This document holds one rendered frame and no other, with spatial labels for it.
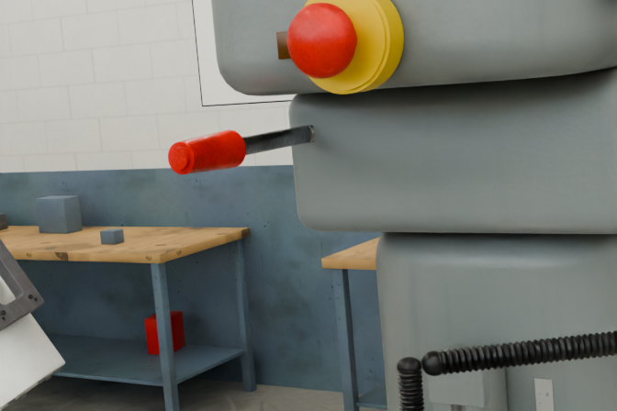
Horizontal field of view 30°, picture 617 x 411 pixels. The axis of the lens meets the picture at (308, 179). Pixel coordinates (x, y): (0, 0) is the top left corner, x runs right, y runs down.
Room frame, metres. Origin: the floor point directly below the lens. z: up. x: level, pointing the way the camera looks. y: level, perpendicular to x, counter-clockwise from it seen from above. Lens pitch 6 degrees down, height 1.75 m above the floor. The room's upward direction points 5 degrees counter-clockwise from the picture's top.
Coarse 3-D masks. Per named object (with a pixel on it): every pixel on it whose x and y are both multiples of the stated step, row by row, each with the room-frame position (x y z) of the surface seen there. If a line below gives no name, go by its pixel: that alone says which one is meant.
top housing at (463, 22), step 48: (240, 0) 0.69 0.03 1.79; (288, 0) 0.67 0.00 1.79; (432, 0) 0.62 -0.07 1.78; (480, 0) 0.61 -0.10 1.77; (528, 0) 0.60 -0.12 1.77; (576, 0) 0.61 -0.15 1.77; (240, 48) 0.69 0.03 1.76; (432, 48) 0.62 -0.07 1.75; (480, 48) 0.61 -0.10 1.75; (528, 48) 0.60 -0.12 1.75; (576, 48) 0.61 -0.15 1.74
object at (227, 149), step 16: (288, 128) 0.76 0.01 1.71; (304, 128) 0.77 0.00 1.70; (176, 144) 0.67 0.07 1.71; (192, 144) 0.67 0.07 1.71; (208, 144) 0.68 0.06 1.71; (224, 144) 0.69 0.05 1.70; (240, 144) 0.70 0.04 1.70; (256, 144) 0.72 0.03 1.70; (272, 144) 0.74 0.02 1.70; (288, 144) 0.76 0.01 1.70; (176, 160) 0.66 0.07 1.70; (192, 160) 0.66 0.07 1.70; (208, 160) 0.67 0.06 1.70; (224, 160) 0.69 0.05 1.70; (240, 160) 0.70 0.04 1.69
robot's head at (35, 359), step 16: (0, 288) 0.65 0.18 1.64; (32, 320) 0.65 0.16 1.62; (0, 336) 0.62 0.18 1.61; (16, 336) 0.63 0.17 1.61; (32, 336) 0.63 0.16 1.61; (0, 352) 0.62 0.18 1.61; (16, 352) 0.62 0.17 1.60; (32, 352) 0.63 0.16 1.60; (48, 352) 0.64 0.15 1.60; (0, 368) 0.61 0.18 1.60; (16, 368) 0.62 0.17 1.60; (32, 368) 0.62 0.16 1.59; (48, 368) 0.63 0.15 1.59; (0, 384) 0.61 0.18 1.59; (16, 384) 0.61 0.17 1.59; (32, 384) 0.62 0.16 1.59; (0, 400) 0.61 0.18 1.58
